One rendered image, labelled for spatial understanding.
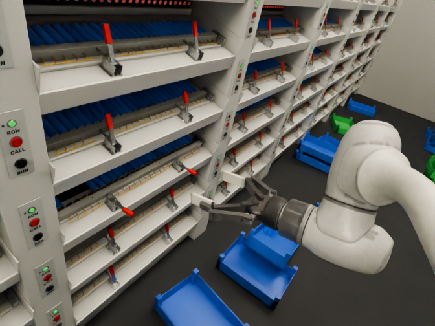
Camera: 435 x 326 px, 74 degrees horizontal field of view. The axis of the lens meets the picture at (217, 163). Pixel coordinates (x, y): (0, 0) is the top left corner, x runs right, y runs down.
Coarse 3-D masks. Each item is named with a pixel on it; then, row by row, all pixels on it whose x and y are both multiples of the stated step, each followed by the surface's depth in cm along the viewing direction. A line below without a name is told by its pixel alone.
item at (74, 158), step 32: (128, 96) 82; (160, 96) 89; (192, 96) 94; (224, 96) 99; (64, 128) 65; (96, 128) 68; (128, 128) 75; (160, 128) 81; (192, 128) 91; (64, 160) 62; (96, 160) 65; (128, 160) 74
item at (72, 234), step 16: (208, 144) 111; (192, 160) 105; (208, 160) 113; (160, 176) 94; (176, 176) 97; (128, 192) 85; (144, 192) 87; (160, 192) 95; (96, 208) 77; (128, 208) 83; (64, 224) 71; (80, 224) 73; (96, 224) 74; (64, 240) 66; (80, 240) 73
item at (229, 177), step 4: (224, 172) 80; (228, 172) 80; (224, 176) 80; (228, 176) 80; (232, 176) 79; (236, 176) 78; (240, 176) 78; (224, 180) 81; (228, 180) 80; (232, 180) 79; (236, 180) 78; (240, 180) 78; (244, 180) 78; (236, 184) 79; (240, 184) 78
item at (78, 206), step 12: (192, 144) 107; (168, 156) 98; (180, 156) 102; (144, 168) 90; (156, 168) 93; (120, 180) 83; (132, 180) 86; (96, 192) 78; (108, 192) 79; (72, 204) 73; (84, 204) 74; (60, 216) 70
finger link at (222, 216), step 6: (210, 210) 65; (216, 210) 65; (222, 210) 65; (216, 216) 64; (222, 216) 64; (228, 216) 64; (234, 216) 64; (240, 216) 64; (246, 216) 63; (222, 222) 65; (228, 222) 65; (234, 222) 65; (240, 222) 64
